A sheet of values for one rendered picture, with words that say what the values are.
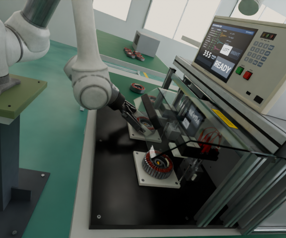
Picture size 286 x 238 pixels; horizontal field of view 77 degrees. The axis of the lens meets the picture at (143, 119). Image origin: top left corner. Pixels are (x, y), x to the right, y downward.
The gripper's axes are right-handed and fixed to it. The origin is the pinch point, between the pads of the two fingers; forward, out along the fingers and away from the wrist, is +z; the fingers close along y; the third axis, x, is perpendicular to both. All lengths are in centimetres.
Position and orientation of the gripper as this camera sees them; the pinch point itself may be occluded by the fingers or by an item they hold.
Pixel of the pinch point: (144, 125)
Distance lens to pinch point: 84.7
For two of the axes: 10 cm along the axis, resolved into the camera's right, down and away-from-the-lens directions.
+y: -1.8, -5.4, 8.3
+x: -7.4, 6.3, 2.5
